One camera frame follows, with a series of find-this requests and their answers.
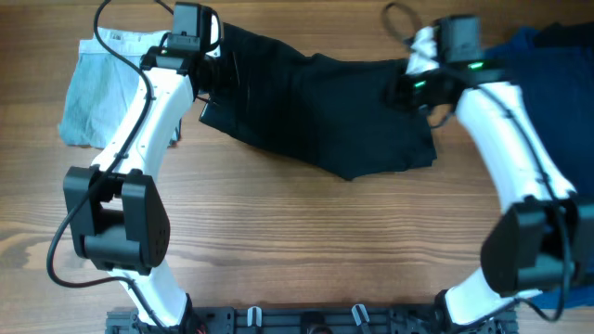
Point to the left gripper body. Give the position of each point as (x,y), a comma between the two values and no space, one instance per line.
(223,72)

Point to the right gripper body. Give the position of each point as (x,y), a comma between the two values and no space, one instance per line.
(418,89)

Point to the black shorts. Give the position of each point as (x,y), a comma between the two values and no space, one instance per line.
(336,115)

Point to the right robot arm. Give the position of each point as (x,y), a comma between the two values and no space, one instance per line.
(542,241)

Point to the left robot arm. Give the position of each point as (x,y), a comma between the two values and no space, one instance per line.
(115,213)

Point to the folded light blue shorts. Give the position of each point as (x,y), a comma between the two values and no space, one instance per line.
(102,88)

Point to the blue t-shirt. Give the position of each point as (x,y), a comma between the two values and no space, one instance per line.
(557,85)

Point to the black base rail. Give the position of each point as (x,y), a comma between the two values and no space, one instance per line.
(404,318)

